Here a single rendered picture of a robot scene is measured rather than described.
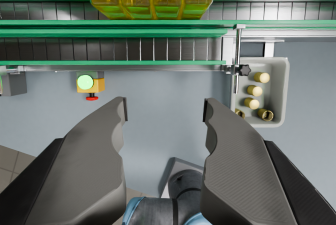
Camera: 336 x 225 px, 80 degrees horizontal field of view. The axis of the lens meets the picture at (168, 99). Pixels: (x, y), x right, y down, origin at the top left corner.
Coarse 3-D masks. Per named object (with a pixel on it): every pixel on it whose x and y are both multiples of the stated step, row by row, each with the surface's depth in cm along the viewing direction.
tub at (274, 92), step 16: (256, 64) 69; (272, 64) 68; (288, 64) 62; (240, 80) 70; (272, 80) 69; (240, 96) 71; (256, 96) 71; (272, 96) 69; (256, 112) 72; (272, 112) 69
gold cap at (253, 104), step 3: (246, 99) 70; (249, 99) 68; (252, 99) 67; (255, 99) 66; (246, 102) 69; (249, 102) 67; (252, 102) 67; (255, 102) 67; (258, 102) 67; (246, 105) 69; (249, 105) 67; (252, 105) 67; (255, 105) 67; (258, 105) 67; (252, 108) 67; (255, 108) 67
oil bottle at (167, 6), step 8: (152, 0) 37; (160, 0) 36; (168, 0) 36; (176, 0) 36; (160, 8) 40; (168, 8) 40; (176, 8) 39; (160, 16) 46; (168, 16) 46; (176, 16) 46
